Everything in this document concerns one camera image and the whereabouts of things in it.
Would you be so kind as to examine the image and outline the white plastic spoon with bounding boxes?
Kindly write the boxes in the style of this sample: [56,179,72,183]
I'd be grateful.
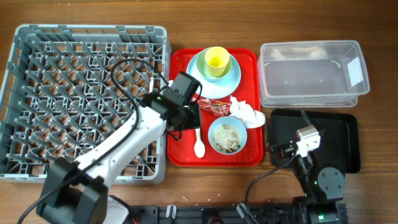
[194,128,205,158]

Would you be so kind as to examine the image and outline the white napkin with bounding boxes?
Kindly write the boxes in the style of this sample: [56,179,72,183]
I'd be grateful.
[229,96,266,129]

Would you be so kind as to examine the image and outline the light blue bowl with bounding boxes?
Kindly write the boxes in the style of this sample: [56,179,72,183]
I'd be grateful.
[208,116,248,155]

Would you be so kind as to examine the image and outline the white plastic fork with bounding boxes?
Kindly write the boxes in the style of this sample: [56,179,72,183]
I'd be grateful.
[149,77,154,93]

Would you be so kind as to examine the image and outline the rice and food scraps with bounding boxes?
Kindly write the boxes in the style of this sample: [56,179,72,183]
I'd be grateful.
[212,124,241,154]

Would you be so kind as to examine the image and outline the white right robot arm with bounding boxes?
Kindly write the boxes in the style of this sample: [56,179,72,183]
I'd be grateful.
[269,141,348,223]

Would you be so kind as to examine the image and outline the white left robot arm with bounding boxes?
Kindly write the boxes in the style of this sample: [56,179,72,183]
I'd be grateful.
[35,86,201,223]

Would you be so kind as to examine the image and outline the grey dishwasher rack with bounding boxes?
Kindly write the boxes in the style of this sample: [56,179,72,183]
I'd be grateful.
[1,24,172,183]

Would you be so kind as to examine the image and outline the red snack wrapper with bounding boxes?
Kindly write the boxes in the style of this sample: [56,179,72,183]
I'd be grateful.
[197,98,231,117]

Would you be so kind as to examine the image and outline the red plastic tray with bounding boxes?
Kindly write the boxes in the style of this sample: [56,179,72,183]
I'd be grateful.
[167,48,264,167]

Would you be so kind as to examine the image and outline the green bowl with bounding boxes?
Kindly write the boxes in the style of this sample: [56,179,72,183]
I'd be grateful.
[196,48,232,82]

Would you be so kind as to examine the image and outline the light blue plate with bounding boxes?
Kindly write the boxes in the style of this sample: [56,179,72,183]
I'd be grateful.
[186,53,241,99]

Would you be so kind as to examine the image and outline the black tray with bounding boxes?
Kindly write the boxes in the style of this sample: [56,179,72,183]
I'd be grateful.
[268,109,361,174]

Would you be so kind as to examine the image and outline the yellow plastic cup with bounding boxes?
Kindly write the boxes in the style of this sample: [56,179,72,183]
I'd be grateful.
[205,47,230,77]

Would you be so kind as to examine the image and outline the clear plastic bin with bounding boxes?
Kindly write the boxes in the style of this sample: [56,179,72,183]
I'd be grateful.
[257,40,370,108]

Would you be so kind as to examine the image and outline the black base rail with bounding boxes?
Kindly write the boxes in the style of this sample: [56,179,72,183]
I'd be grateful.
[107,203,348,224]

